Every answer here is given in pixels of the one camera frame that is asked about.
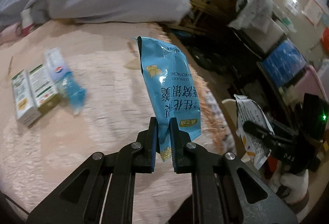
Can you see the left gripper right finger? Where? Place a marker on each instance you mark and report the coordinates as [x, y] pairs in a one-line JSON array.
[[224, 189]]

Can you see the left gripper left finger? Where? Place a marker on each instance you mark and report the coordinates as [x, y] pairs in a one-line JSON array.
[[101, 189]]

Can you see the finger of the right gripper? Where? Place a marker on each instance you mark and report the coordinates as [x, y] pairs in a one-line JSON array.
[[258, 131]]

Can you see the white grey snack wrapper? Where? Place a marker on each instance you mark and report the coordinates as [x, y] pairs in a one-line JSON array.
[[249, 110]]

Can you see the blue snack bag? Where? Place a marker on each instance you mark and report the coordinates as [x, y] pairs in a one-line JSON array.
[[171, 90]]

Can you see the light blue milk-candy wrapper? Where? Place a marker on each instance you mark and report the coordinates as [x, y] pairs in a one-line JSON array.
[[72, 92]]

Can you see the green white milk carton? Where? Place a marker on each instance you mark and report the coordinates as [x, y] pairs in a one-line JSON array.
[[26, 110]]

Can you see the cream plastic trash bin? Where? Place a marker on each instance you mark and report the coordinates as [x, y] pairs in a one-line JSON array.
[[230, 113]]

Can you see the gloved right hand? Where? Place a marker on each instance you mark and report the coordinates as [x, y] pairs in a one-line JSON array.
[[297, 185]]

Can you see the dark wooden side table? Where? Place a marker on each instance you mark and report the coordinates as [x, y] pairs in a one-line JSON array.
[[253, 80]]

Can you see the pink plastic storage tub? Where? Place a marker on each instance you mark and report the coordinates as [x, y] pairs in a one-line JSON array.
[[309, 83]]

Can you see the blue plastic drawer box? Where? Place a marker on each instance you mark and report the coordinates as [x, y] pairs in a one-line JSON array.
[[284, 63]]

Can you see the white appliance box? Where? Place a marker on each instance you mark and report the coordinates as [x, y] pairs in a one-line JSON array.
[[275, 32]]

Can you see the white plastic bag pile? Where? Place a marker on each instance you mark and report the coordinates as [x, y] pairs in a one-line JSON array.
[[252, 14]]

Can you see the white pepsi-logo box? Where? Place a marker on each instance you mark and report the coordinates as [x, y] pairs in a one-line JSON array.
[[55, 63]]

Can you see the pink thermos bottle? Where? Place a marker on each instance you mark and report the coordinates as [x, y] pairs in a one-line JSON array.
[[11, 33]]

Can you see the white pink-label drink bottle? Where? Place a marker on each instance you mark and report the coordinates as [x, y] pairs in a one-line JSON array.
[[27, 22]]

